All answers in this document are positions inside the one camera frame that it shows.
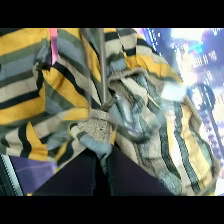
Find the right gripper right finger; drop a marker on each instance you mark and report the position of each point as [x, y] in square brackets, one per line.
[136, 176]

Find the yellow grey striped sweater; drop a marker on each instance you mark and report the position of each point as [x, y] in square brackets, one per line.
[66, 90]

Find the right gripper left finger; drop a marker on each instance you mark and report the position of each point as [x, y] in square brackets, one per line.
[75, 176]

